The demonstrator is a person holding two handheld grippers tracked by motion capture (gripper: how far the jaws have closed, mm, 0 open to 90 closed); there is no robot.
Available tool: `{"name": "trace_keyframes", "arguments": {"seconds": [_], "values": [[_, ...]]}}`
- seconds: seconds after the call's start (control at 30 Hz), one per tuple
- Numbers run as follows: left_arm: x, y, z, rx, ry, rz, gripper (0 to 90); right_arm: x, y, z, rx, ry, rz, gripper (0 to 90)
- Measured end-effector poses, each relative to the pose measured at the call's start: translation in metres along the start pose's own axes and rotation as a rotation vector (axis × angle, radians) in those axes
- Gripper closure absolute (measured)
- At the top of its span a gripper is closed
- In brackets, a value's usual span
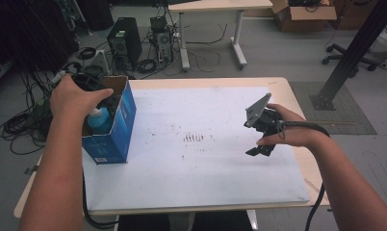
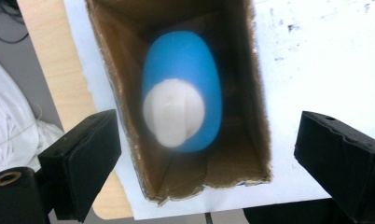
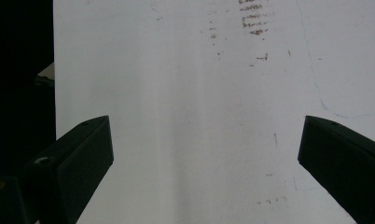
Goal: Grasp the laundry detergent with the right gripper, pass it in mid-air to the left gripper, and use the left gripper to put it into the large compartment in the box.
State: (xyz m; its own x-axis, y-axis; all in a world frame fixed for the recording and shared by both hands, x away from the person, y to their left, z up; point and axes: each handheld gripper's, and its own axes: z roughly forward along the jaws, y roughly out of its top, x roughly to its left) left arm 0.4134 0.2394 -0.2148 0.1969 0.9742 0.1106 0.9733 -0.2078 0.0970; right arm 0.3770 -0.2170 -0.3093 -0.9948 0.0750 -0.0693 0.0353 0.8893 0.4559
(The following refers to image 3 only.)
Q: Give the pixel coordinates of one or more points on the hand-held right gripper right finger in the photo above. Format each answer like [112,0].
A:
[347,168]

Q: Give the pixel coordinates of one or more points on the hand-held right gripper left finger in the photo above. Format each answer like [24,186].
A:
[80,161]

